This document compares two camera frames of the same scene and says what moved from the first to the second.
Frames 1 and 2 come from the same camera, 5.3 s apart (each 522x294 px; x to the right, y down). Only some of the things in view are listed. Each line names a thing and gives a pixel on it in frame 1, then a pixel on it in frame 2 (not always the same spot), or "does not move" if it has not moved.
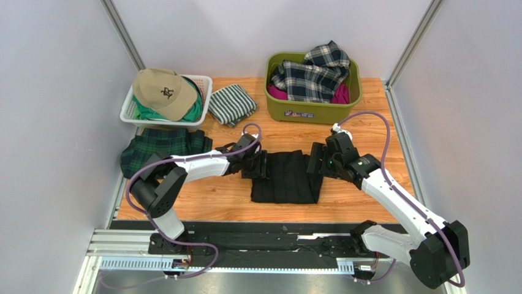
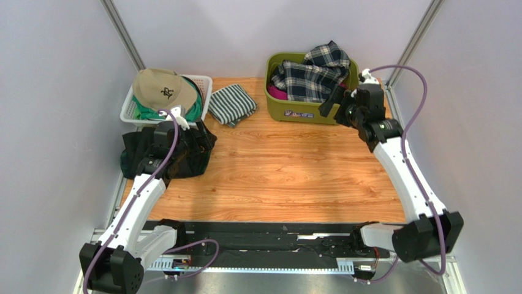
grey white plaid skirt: [315, 79] does not move
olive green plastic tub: [288, 111] does not move
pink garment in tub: [340, 96] does not move
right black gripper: [315, 160] -> [339, 105]
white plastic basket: [127, 114] does not move
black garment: [288, 181] -> [135, 144]
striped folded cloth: [231, 104] does not move
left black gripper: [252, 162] -> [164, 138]
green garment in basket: [144, 111] does not move
